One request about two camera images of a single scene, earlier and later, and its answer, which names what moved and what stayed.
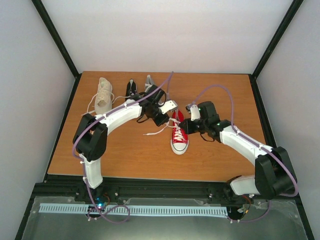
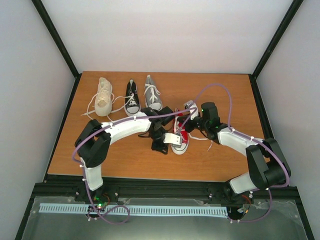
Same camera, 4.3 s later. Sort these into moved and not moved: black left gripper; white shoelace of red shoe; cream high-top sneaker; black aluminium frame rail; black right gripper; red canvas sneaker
Moved: white shoelace of red shoe; black left gripper
Not moved: black aluminium frame rail; black right gripper; cream high-top sneaker; red canvas sneaker
